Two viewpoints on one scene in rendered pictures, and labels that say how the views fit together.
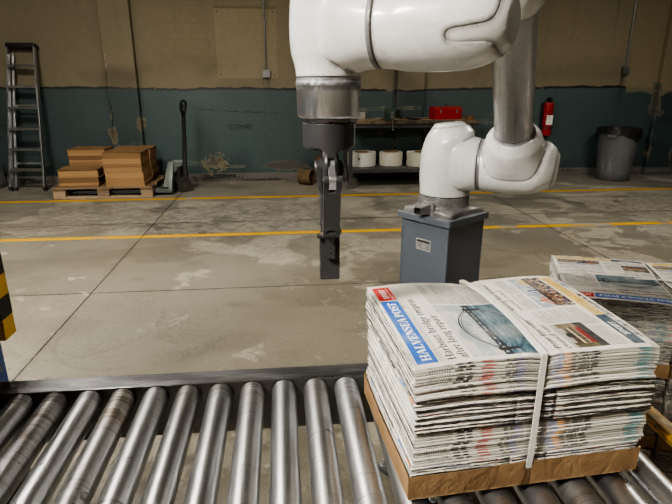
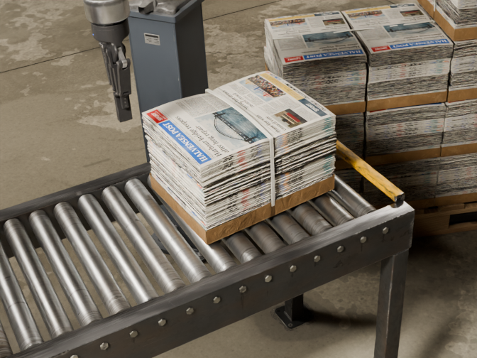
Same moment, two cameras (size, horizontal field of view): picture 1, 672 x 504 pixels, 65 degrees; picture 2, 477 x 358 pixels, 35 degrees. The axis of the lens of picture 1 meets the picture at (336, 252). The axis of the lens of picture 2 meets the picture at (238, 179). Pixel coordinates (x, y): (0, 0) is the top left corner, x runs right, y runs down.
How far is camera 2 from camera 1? 0.90 m
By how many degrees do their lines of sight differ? 25
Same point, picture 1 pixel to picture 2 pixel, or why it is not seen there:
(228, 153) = not seen: outside the picture
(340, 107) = (120, 14)
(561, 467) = (292, 199)
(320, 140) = (109, 36)
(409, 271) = (143, 64)
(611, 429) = (316, 170)
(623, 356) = (315, 126)
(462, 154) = not seen: outside the picture
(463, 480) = (237, 224)
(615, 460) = (321, 187)
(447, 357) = (216, 155)
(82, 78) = not seen: outside the picture
